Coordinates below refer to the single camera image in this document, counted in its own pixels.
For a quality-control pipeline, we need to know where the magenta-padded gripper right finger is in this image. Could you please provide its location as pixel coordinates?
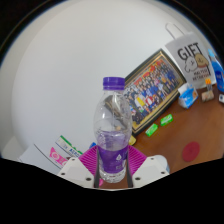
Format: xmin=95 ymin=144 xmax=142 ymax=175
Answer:
xmin=125 ymin=144 xmax=170 ymax=188

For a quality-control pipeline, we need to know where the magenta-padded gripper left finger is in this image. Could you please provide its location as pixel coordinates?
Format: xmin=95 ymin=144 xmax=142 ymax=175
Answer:
xmin=57 ymin=146 xmax=101 ymax=188

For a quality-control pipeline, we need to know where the clear purple-capped water bottle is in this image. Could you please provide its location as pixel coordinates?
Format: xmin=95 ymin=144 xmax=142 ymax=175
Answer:
xmin=93 ymin=76 xmax=133 ymax=184

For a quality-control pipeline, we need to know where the flat round red coaster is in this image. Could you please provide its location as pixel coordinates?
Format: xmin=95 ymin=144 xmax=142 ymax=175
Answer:
xmin=181 ymin=141 xmax=201 ymax=163

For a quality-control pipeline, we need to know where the framed group photo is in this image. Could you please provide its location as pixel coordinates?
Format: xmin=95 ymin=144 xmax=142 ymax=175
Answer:
xmin=123 ymin=48 xmax=188 ymax=136

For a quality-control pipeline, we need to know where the small beige snack packet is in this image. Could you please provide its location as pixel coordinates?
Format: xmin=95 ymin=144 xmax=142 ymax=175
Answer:
xmin=200 ymin=90 xmax=215 ymax=103

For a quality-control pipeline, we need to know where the white paper gift bag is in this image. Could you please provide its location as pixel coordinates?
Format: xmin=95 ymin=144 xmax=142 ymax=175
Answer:
xmin=164 ymin=22 xmax=214 ymax=89

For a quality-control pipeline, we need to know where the blue detergent bottle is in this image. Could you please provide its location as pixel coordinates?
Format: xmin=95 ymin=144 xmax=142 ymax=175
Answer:
xmin=207 ymin=48 xmax=224 ymax=94

